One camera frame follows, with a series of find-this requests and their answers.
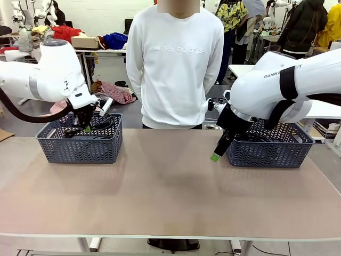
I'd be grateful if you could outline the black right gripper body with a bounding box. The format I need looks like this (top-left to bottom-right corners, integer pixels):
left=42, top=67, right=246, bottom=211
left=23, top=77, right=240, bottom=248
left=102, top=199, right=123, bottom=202
left=216, top=105, right=254, bottom=139

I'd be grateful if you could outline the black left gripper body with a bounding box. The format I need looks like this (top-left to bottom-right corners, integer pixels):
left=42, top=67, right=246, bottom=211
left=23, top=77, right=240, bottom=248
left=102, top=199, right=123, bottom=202
left=69, top=105, right=94, bottom=126

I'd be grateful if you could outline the blue-grey plastic basket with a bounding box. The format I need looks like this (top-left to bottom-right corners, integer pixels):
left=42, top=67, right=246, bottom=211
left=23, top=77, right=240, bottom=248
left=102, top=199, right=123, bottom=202
left=225, top=119, right=315, bottom=169
left=35, top=113, right=124, bottom=164

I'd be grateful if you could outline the red patterned cloth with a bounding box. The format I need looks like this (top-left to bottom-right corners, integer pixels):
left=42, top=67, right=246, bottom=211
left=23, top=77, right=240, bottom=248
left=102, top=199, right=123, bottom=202
left=91, top=79, right=137, bottom=105

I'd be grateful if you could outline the white background table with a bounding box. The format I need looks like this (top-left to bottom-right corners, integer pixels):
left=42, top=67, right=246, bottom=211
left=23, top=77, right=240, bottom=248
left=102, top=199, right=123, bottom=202
left=73, top=47, right=127, bottom=89

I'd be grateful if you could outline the cardboard box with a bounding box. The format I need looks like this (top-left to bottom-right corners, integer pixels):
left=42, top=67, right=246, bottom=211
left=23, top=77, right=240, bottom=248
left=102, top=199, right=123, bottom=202
left=70, top=36, right=100, bottom=50

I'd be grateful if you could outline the person in white sweatshirt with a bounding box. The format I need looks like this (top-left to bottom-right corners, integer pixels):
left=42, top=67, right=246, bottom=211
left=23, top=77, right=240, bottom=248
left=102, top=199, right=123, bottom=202
left=125, top=0, right=225, bottom=130

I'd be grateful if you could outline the flat cardboard sheet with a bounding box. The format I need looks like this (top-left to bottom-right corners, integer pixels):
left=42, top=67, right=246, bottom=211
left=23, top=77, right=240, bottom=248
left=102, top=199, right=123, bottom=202
left=0, top=127, right=15, bottom=142

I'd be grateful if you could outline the blue cloth pile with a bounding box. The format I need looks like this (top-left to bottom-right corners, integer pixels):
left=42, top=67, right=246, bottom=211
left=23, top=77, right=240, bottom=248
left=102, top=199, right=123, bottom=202
left=103, top=32, right=129, bottom=50

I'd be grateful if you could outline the red cloth pile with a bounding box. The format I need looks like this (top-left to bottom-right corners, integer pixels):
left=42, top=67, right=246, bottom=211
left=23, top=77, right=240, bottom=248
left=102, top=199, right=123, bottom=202
left=51, top=24, right=86, bottom=49

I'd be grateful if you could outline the black round base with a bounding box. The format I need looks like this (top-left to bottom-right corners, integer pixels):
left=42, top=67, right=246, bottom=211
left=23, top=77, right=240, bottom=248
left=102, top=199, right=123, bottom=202
left=147, top=238, right=200, bottom=251

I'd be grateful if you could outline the person in yellow patterned shirt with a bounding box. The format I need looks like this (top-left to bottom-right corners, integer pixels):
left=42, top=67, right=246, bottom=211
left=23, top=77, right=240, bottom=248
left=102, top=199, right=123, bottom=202
left=215, top=0, right=249, bottom=85

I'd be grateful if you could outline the person in dark jacket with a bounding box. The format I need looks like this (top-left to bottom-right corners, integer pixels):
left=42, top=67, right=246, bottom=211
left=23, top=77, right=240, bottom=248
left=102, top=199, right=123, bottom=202
left=277, top=0, right=328, bottom=60

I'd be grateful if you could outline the white table leg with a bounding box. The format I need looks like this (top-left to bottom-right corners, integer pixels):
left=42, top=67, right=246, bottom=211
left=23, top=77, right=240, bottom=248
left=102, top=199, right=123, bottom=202
left=89, top=237, right=102, bottom=253

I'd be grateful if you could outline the person in yellow jacket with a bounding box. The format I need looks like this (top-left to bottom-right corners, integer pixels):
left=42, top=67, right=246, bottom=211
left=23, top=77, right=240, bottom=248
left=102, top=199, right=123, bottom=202
left=316, top=4, right=341, bottom=49

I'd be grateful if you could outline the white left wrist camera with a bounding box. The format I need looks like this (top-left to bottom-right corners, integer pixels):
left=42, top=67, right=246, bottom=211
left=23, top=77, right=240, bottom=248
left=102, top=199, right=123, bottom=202
left=93, top=97, right=114, bottom=117

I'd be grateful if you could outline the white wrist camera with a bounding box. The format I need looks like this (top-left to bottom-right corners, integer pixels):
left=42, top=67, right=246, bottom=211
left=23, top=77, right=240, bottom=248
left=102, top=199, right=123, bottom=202
left=93, top=97, right=114, bottom=117
left=201, top=90, right=231, bottom=113

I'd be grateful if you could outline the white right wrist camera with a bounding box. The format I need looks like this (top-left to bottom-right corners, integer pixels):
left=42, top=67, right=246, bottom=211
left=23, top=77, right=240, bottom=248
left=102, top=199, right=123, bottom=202
left=201, top=90, right=231, bottom=113

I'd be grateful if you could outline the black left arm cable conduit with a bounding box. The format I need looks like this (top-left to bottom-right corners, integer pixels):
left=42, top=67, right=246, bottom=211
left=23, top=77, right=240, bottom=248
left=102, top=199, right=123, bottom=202
left=0, top=87, right=73, bottom=125

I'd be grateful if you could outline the white wire shelf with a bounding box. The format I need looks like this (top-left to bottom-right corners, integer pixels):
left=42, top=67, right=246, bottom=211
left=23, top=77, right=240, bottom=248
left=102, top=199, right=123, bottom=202
left=313, top=119, right=341, bottom=147

